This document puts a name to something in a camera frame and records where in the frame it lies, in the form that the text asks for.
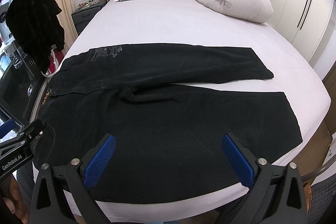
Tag black mesh chair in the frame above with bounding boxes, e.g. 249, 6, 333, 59
307, 174, 335, 223

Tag dark grey nightstand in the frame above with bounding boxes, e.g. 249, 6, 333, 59
71, 1, 107, 35

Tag black hanging garment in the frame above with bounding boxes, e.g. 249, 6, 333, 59
6, 0, 65, 74

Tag red white bag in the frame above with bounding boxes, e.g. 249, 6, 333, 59
42, 49, 64, 78

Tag black jeans pants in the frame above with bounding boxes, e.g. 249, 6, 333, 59
33, 44, 302, 204

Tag left hand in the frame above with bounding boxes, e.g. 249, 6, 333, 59
1, 174, 30, 224

